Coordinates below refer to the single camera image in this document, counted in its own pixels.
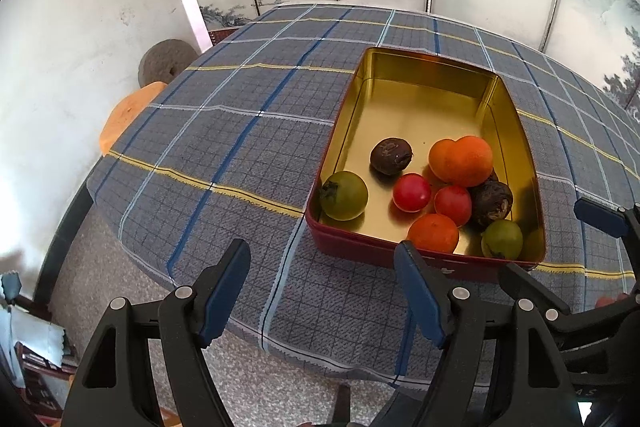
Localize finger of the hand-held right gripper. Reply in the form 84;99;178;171
574;198;640;255
500;263;640;348

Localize gold tin box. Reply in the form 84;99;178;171
306;47;547;285

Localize orange mandarin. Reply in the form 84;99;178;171
445;135;494;188
428;139;458;182
407;213;460;254

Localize red cherry tomato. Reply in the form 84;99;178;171
392;173;432;212
434;185;473;228

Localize orange round stool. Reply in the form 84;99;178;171
99;82;168;155

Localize black curved frame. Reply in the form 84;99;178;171
37;184;96;305

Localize dark brown wooden chair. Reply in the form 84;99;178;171
206;26;241;48

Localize green tomato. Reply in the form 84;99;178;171
319;171;369;222
481;219;524;259

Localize brown mangosteen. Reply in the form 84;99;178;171
370;137;414;176
469;181;514;229

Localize grey plaid tablecloth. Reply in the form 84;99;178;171
86;3;640;390

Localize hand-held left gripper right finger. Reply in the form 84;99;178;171
393;241;583;427

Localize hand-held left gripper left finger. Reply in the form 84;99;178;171
60;238;252;427

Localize grey round millstone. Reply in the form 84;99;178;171
138;39;190;86

